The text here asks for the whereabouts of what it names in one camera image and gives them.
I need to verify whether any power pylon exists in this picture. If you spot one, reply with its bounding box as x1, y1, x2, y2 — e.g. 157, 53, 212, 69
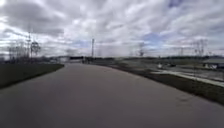
25, 32, 33, 61
193, 39, 208, 58

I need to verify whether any bare tree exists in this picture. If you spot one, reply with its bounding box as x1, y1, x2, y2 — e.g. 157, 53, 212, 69
30, 40, 42, 60

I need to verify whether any grey paved path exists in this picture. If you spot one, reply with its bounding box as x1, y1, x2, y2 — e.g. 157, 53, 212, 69
0, 63, 224, 128

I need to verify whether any pale grey road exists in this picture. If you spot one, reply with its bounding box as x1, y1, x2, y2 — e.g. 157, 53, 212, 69
149, 64, 224, 88

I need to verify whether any dark grass field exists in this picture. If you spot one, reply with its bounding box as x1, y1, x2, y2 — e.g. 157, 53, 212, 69
0, 63, 65, 90

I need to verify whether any low white building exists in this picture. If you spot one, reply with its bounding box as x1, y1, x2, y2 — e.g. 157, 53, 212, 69
201, 57, 224, 70

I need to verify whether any tall pole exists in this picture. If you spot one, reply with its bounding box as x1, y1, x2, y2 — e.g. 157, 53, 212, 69
90, 38, 96, 59

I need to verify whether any grass strip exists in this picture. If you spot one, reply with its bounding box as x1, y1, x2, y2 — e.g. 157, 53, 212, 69
99, 63, 224, 106

